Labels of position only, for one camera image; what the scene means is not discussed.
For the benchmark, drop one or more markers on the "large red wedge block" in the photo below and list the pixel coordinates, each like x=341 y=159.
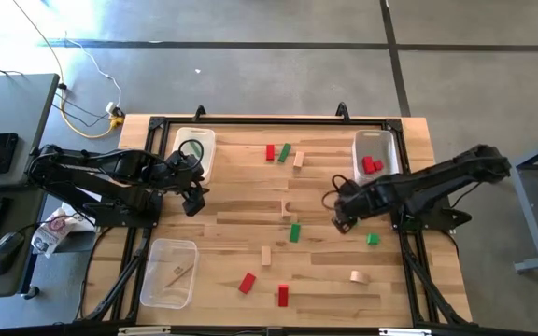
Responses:
x=283 y=295

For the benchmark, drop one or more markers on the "black computer mouse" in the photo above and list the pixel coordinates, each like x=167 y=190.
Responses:
x=5 y=252

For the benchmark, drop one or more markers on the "natural wooden rectangular block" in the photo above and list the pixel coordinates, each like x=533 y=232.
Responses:
x=298 y=159
x=265 y=256

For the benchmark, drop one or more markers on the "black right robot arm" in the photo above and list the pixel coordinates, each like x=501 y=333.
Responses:
x=437 y=182

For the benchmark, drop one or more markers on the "thin wooden stick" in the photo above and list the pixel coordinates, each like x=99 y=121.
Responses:
x=178 y=277

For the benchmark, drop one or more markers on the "white power adapter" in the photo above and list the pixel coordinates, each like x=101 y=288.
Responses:
x=110 y=108

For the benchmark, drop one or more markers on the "green rectangular wooden block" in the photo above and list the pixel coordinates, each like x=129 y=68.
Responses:
x=294 y=233

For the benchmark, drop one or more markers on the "black aluminium table frame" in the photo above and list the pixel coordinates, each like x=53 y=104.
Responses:
x=273 y=121

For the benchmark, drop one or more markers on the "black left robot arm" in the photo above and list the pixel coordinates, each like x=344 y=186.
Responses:
x=110 y=163

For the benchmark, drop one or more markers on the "grey office desk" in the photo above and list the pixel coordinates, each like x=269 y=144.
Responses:
x=12 y=107

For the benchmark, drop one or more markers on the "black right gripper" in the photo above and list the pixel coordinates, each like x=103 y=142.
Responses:
x=355 y=200

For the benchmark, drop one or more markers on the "white printed plastic bag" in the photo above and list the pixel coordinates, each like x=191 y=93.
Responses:
x=52 y=233

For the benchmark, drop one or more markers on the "green half-round wooden block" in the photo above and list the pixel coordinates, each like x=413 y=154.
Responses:
x=373 y=239

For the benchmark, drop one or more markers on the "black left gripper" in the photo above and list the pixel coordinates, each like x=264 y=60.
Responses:
x=185 y=170

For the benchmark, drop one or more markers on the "red rectangular wooden block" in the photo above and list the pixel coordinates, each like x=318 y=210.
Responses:
x=270 y=152
x=247 y=283

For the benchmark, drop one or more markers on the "small red wooden cube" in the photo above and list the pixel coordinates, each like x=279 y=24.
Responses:
x=378 y=165

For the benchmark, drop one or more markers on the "black clamp on table edge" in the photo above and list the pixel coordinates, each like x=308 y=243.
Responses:
x=199 y=113

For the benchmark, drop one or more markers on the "natural wooden half-round block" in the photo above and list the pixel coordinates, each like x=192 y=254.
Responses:
x=359 y=276

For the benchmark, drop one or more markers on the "long green wooden block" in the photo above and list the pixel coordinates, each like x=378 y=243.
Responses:
x=284 y=152

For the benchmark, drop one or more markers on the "red square wooden block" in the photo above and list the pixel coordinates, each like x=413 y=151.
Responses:
x=368 y=164

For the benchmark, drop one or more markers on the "black smartphone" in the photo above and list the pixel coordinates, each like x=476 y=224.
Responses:
x=0 y=153

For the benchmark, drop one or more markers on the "white printed paper sheet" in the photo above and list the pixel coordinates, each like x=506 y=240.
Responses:
x=87 y=223

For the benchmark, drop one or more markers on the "thin green wooden block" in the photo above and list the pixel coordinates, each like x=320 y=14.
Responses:
x=196 y=149

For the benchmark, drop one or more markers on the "clear plastic bin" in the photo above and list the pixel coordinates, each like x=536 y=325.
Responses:
x=166 y=289

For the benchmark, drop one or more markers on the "silver metal bracket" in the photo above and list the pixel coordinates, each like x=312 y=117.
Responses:
x=144 y=331
x=404 y=331

